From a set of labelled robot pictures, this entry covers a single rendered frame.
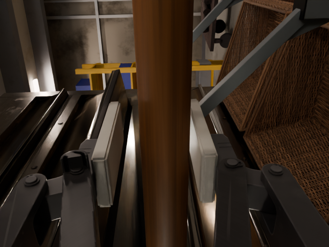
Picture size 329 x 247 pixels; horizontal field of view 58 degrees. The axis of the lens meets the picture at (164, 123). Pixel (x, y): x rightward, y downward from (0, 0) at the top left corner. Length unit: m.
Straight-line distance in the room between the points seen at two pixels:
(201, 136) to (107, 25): 7.03
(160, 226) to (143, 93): 0.09
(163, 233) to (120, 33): 6.99
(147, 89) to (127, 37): 7.00
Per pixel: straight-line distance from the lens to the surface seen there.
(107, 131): 0.16
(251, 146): 1.17
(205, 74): 4.91
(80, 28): 7.29
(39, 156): 1.26
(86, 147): 0.17
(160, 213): 0.20
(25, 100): 1.84
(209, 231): 0.89
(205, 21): 1.02
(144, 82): 0.15
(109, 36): 7.19
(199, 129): 0.16
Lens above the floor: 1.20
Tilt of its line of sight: 1 degrees down
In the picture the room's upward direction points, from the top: 92 degrees counter-clockwise
